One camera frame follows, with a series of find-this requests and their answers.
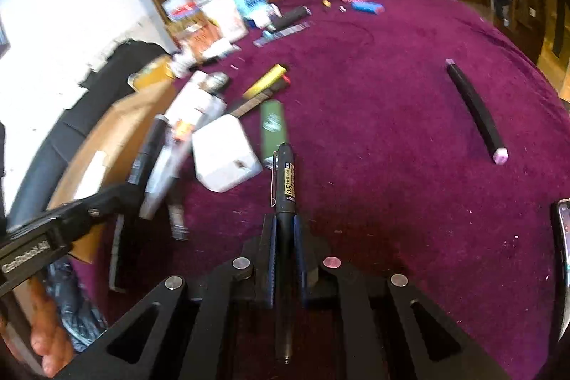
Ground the black case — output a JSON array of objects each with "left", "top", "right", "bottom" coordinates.
[{"left": 271, "top": 5, "right": 311, "bottom": 30}]

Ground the dark plastic bag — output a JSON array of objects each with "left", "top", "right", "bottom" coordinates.
[{"left": 43, "top": 259, "right": 108, "bottom": 355}]

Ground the wooden stair railing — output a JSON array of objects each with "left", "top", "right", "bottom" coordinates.
[{"left": 507, "top": 0, "right": 549, "bottom": 48}]

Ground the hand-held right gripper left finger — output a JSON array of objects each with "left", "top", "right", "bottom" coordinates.
[{"left": 53, "top": 213, "right": 279, "bottom": 380}]

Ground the white power adapter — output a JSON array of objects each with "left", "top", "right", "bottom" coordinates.
[{"left": 191, "top": 113, "right": 263, "bottom": 192}]

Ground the long white carton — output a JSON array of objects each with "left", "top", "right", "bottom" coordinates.
[{"left": 166, "top": 70, "right": 229, "bottom": 132}]

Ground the black seat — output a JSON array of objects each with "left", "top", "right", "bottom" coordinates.
[{"left": 0, "top": 39, "right": 180, "bottom": 229}]

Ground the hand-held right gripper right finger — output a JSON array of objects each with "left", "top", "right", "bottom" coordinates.
[{"left": 291, "top": 216, "right": 513, "bottom": 380}]

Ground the smartphone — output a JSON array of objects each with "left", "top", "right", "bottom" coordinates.
[{"left": 550, "top": 197, "right": 570, "bottom": 343}]

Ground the black marker with pink caps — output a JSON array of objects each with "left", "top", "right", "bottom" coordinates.
[{"left": 445, "top": 58, "right": 509, "bottom": 165}]

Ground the white marker tube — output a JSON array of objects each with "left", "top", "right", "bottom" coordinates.
[{"left": 139, "top": 125, "right": 190, "bottom": 221}]

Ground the person's left hand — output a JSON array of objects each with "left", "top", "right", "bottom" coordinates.
[{"left": 27, "top": 268, "right": 76, "bottom": 378}]

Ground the cardboard box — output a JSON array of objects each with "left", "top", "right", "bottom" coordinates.
[{"left": 48, "top": 56, "right": 180, "bottom": 262}]

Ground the yellow highlighter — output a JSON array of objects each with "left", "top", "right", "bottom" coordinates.
[{"left": 242, "top": 63, "right": 288, "bottom": 100}]

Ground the clear packet of refills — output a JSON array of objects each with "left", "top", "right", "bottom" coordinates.
[{"left": 253, "top": 21, "right": 313, "bottom": 48}]

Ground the green box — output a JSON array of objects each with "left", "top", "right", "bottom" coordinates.
[{"left": 260, "top": 99, "right": 290, "bottom": 168}]

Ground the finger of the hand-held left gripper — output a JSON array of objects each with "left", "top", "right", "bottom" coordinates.
[{"left": 67, "top": 183, "right": 144, "bottom": 245}]

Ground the blue lighter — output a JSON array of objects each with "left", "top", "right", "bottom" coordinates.
[{"left": 351, "top": 0, "right": 386, "bottom": 14}]

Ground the black labelled gel pen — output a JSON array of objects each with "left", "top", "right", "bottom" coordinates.
[{"left": 269, "top": 142, "right": 297, "bottom": 364}]

